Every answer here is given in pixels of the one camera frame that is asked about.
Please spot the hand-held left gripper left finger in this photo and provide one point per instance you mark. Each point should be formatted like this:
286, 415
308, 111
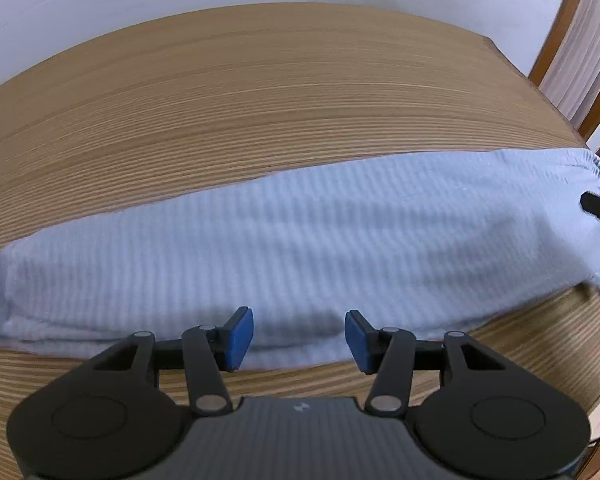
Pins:
240, 335

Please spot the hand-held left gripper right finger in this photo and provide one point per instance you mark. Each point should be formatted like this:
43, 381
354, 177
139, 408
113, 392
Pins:
357, 342

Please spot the grey white striped garment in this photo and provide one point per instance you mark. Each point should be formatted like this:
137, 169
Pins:
300, 240

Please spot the pale curtain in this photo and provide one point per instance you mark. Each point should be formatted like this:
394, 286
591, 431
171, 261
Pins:
590, 60

